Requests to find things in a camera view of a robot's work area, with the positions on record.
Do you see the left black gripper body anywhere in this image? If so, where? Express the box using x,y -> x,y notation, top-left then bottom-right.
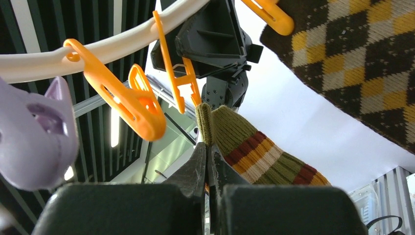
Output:
165,0 -> 263,79

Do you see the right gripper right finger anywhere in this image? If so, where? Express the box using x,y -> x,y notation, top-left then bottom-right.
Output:
208,145 -> 251,235

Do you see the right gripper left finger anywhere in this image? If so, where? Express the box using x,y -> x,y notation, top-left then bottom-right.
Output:
163,142 -> 207,235

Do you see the olive green sock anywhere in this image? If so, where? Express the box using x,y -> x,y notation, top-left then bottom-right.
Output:
195,103 -> 330,186

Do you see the brown argyle sock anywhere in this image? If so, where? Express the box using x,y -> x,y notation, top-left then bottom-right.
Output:
260,0 -> 415,153

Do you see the white oval sock hanger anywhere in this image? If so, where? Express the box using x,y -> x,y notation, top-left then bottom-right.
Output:
0,0 -> 208,83

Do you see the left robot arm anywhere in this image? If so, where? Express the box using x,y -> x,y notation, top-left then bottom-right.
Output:
166,0 -> 263,109

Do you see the orange clothespin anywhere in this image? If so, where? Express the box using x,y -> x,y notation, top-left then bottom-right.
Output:
242,0 -> 295,36
63,39 -> 166,141
152,10 -> 202,115

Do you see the purple clothespin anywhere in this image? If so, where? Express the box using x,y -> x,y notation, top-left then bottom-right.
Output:
0,76 -> 79,191

